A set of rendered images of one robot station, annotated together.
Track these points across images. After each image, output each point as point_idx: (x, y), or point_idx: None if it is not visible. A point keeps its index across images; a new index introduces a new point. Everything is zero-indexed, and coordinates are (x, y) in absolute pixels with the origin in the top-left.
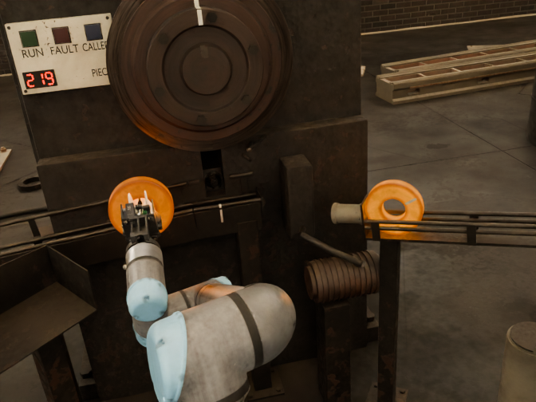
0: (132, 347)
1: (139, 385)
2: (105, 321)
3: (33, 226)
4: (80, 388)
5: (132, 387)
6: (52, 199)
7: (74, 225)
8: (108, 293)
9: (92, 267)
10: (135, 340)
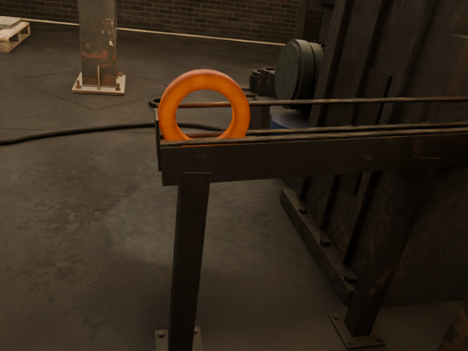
0: (420, 260)
1: (402, 298)
2: (416, 230)
3: (426, 108)
4: (349, 293)
5: (395, 299)
6: (455, 83)
7: (455, 118)
8: (437, 200)
9: (441, 169)
10: (427, 253)
